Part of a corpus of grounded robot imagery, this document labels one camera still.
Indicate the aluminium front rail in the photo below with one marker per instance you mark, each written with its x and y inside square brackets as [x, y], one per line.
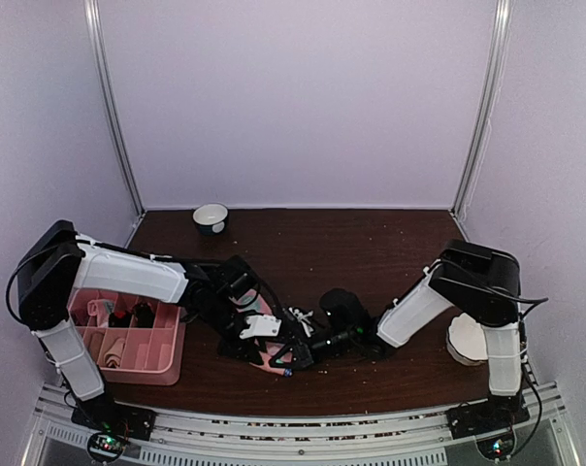
[413, 437]

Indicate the dark blue white bowl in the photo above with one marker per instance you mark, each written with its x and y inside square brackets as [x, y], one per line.
[211, 219]

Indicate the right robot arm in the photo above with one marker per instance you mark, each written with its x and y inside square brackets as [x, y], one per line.
[482, 283]

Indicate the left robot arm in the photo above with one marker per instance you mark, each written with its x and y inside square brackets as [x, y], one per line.
[64, 261]

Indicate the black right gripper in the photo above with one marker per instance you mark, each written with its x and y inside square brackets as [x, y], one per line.
[303, 357]

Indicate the white paper-lined bowl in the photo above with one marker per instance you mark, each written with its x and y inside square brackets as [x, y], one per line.
[465, 341]

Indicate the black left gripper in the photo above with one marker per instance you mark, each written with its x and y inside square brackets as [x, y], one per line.
[241, 350]

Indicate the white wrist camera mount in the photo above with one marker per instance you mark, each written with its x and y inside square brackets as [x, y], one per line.
[305, 319]
[256, 326]

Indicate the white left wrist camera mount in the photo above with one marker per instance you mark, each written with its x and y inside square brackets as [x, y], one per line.
[256, 326]

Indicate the pink sock with teal patches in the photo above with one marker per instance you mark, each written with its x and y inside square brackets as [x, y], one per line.
[269, 340]

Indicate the brown beige argyle sock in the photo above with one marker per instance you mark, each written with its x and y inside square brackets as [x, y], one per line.
[141, 315]

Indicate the grey aluminium frame post left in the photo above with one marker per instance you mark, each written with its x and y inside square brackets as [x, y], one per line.
[96, 36]

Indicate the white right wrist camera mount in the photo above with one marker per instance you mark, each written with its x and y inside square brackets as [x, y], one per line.
[305, 319]

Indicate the pink plastic organizer tray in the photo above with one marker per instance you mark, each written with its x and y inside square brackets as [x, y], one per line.
[151, 355]

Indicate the grey aluminium frame post right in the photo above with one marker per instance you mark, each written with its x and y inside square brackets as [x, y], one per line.
[490, 92]

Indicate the grey aluminium frame post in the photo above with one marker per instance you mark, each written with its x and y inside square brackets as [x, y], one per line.
[96, 36]
[490, 92]

